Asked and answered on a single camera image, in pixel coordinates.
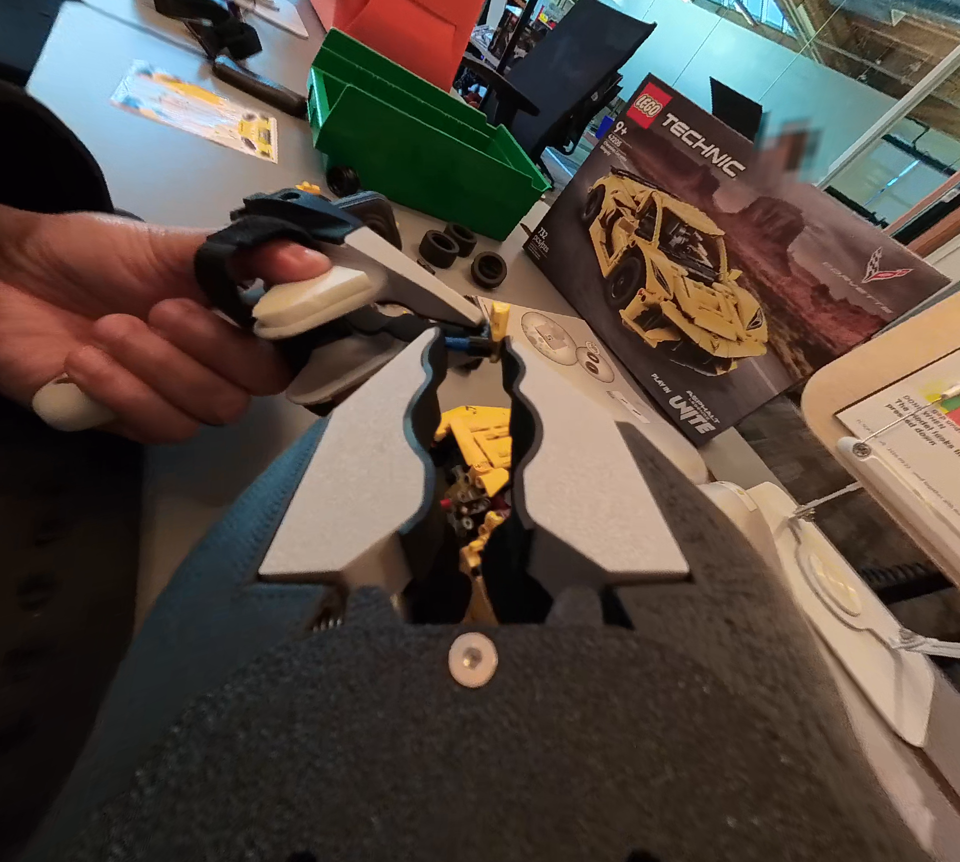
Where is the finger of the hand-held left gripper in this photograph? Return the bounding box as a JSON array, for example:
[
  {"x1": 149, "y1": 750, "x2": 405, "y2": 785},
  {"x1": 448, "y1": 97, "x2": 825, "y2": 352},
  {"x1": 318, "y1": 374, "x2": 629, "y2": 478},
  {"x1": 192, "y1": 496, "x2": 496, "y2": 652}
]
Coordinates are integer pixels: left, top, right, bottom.
[
  {"x1": 285, "y1": 333, "x2": 402, "y2": 408},
  {"x1": 330, "y1": 225, "x2": 489, "y2": 332}
]

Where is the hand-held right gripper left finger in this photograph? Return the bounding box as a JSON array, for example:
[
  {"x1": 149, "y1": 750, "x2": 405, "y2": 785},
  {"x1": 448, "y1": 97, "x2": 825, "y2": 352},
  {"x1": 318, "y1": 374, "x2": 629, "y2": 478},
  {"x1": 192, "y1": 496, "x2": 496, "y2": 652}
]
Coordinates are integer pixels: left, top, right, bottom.
[{"x1": 258, "y1": 327, "x2": 445, "y2": 584}]

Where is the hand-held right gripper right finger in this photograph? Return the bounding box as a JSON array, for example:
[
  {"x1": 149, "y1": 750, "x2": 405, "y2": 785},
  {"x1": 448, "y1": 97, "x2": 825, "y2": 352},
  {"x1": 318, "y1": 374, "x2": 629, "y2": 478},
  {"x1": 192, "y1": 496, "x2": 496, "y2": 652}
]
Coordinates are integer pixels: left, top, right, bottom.
[{"x1": 506, "y1": 336, "x2": 691, "y2": 591}]

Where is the black brick assembly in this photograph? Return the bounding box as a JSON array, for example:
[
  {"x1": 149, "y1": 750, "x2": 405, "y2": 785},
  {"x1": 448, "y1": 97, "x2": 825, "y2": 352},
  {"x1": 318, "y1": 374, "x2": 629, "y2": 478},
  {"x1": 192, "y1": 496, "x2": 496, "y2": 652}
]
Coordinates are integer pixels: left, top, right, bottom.
[{"x1": 442, "y1": 321, "x2": 505, "y2": 364}]

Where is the yellow toy brick car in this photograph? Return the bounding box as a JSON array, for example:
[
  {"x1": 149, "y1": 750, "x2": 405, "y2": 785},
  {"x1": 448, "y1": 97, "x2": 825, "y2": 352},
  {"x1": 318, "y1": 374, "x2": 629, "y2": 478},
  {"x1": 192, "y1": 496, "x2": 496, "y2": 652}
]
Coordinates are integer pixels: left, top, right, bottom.
[{"x1": 431, "y1": 405, "x2": 520, "y2": 625}]

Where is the person's left forearm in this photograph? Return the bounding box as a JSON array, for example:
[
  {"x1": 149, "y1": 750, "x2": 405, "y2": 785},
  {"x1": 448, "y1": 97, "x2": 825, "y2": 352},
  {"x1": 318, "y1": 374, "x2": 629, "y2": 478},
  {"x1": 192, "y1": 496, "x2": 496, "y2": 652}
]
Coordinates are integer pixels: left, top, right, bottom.
[{"x1": 0, "y1": 78, "x2": 145, "y2": 222}]

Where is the grey desk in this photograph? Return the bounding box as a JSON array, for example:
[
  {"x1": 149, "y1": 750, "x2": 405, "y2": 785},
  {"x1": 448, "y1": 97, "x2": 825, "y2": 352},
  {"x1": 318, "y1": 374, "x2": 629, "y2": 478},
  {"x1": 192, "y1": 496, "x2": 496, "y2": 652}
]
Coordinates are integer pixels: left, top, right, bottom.
[{"x1": 26, "y1": 0, "x2": 960, "y2": 862}]

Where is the person's left hand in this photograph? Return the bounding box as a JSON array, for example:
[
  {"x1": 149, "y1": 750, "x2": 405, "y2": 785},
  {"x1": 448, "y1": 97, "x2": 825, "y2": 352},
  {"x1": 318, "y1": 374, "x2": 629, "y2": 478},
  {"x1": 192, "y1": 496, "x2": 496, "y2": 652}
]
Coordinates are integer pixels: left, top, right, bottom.
[{"x1": 0, "y1": 204, "x2": 333, "y2": 445}]

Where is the green plastic bin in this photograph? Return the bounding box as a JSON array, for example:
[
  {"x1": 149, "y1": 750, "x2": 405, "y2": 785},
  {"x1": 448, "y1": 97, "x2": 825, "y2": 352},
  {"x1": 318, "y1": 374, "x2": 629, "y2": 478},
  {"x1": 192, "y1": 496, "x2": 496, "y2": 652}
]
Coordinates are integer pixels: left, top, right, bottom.
[{"x1": 306, "y1": 27, "x2": 554, "y2": 243}]

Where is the printed sticker sheet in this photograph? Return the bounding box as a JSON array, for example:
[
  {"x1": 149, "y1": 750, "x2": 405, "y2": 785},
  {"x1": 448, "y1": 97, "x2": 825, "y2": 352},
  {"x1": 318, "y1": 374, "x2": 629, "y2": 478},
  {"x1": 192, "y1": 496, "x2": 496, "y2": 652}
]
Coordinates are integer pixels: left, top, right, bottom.
[{"x1": 110, "y1": 58, "x2": 280, "y2": 165}]

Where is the grey instruction booklet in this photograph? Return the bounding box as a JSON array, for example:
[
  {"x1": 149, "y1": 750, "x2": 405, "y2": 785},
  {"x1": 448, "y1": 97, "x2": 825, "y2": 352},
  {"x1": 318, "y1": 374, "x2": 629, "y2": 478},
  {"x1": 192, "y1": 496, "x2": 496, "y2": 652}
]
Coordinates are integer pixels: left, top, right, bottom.
[{"x1": 474, "y1": 294, "x2": 711, "y2": 486}]

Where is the white stand base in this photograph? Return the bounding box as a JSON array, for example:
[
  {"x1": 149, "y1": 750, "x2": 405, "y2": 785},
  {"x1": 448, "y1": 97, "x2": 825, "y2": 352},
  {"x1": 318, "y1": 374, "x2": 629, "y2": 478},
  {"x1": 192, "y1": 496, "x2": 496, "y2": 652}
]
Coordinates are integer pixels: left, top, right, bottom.
[{"x1": 699, "y1": 478, "x2": 960, "y2": 749}]

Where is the toy car set box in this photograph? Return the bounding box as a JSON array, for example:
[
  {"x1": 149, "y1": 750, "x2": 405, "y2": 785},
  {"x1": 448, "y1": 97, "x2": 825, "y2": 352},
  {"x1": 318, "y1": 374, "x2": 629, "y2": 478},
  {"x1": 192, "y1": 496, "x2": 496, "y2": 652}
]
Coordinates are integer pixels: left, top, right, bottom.
[{"x1": 522, "y1": 72, "x2": 954, "y2": 448}]

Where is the dark perforated chair seat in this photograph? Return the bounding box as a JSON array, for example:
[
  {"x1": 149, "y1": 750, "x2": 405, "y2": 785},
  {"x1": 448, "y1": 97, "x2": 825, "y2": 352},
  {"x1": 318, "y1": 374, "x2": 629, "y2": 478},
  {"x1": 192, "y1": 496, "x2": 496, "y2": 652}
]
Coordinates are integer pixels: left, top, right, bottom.
[{"x1": 0, "y1": 427, "x2": 147, "y2": 862}]

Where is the wooden sheet holder board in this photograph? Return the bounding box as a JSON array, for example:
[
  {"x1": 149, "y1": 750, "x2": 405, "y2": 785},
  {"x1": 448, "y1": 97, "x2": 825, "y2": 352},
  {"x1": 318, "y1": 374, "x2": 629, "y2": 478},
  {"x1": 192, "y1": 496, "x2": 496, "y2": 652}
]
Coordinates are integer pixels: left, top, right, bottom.
[{"x1": 800, "y1": 291, "x2": 960, "y2": 578}]

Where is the black tool handle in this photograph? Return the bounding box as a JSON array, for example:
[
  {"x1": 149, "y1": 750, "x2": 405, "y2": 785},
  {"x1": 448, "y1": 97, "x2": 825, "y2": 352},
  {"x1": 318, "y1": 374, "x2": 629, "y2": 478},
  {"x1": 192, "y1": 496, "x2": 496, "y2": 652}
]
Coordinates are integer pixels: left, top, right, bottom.
[{"x1": 211, "y1": 55, "x2": 310, "y2": 118}]

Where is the black cable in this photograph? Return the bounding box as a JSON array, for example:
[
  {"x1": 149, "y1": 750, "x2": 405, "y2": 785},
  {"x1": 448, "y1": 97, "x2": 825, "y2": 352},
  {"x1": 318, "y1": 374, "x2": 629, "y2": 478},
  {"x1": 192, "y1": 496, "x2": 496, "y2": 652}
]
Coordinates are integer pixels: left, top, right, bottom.
[{"x1": 159, "y1": 0, "x2": 265, "y2": 62}]

